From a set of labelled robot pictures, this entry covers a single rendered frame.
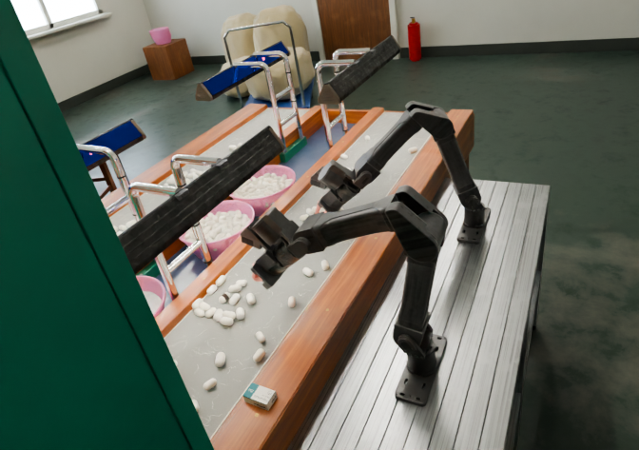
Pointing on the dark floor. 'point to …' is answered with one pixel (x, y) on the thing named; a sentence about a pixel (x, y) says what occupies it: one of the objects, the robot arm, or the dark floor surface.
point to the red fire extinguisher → (414, 40)
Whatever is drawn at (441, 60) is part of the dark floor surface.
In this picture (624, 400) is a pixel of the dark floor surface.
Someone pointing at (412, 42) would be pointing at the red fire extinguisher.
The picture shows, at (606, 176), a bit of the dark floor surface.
